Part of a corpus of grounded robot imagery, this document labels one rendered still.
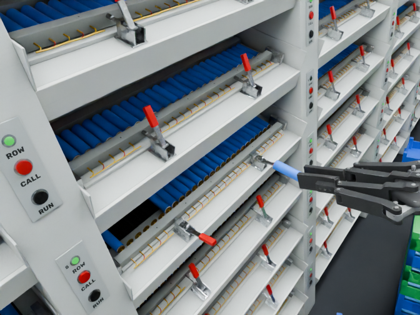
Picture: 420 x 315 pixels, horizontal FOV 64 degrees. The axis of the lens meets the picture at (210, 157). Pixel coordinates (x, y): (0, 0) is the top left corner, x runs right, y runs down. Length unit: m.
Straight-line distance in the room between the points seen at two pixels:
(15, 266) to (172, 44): 0.36
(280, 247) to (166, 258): 0.56
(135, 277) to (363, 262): 1.33
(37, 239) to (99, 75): 0.22
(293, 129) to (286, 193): 0.20
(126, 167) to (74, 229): 0.13
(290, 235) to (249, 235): 0.28
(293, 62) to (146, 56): 0.47
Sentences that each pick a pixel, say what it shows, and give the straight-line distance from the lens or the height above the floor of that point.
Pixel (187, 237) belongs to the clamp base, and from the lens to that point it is 0.67.
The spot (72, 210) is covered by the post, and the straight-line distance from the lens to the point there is 0.47.
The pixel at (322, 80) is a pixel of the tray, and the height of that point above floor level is 0.92.
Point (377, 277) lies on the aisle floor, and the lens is 1.75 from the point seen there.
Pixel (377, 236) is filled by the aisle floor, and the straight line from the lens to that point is 1.92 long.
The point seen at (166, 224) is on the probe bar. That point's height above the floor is 0.91.
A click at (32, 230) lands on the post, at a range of 0.46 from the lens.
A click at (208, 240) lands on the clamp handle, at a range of 0.63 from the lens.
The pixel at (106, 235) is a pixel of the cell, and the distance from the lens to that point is 0.67.
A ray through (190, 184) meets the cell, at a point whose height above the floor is 0.92.
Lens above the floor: 1.35
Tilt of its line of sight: 32 degrees down
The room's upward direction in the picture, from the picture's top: 11 degrees counter-clockwise
